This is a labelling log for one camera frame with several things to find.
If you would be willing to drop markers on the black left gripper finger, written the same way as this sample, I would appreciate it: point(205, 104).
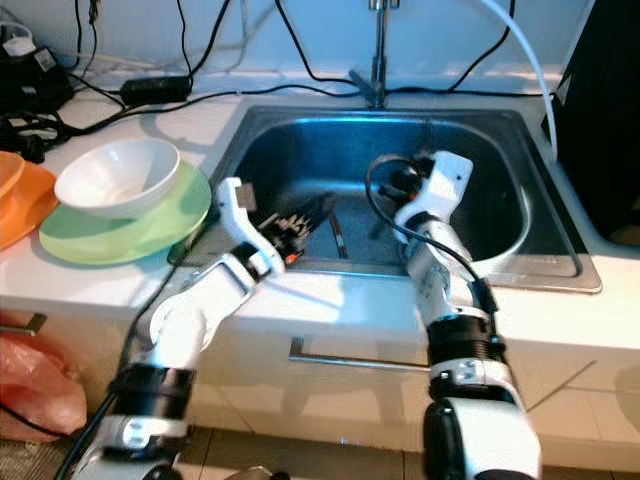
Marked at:
point(320, 225)
point(312, 209)

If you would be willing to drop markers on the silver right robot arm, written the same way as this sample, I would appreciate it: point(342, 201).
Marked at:
point(460, 350)

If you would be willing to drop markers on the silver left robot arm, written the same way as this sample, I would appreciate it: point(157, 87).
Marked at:
point(200, 320)

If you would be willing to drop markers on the steel kitchen sink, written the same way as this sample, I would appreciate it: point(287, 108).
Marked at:
point(310, 160)

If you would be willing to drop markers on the steel utensil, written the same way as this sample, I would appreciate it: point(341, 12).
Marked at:
point(343, 238)

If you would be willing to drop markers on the steel gooseneck faucet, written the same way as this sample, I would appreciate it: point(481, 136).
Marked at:
point(378, 50)

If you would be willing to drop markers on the light green plate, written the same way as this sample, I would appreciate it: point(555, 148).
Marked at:
point(120, 240)

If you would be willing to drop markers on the white drawer front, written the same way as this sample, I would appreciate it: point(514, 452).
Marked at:
point(360, 400)

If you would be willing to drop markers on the white bowl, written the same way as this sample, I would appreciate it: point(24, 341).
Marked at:
point(115, 180)

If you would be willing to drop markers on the flat black power adapter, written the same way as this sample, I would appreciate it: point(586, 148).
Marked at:
point(155, 90)

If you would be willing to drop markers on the orange bowl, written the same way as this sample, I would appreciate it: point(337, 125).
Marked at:
point(8, 172)

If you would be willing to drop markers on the orange plate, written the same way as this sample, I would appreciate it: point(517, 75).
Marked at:
point(25, 210)

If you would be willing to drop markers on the small black adapter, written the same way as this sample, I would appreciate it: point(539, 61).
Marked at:
point(30, 130)

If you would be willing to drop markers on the white plug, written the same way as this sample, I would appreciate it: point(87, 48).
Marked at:
point(18, 45)

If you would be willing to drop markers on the black power brick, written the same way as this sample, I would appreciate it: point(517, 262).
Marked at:
point(40, 85)

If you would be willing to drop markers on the pink plastic bag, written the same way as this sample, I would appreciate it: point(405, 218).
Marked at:
point(35, 385)

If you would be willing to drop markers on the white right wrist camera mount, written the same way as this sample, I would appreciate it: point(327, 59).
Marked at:
point(435, 185)

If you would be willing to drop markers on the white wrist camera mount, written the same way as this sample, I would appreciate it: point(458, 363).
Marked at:
point(240, 210)
point(435, 185)

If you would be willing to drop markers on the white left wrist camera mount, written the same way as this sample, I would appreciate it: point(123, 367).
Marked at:
point(240, 210)

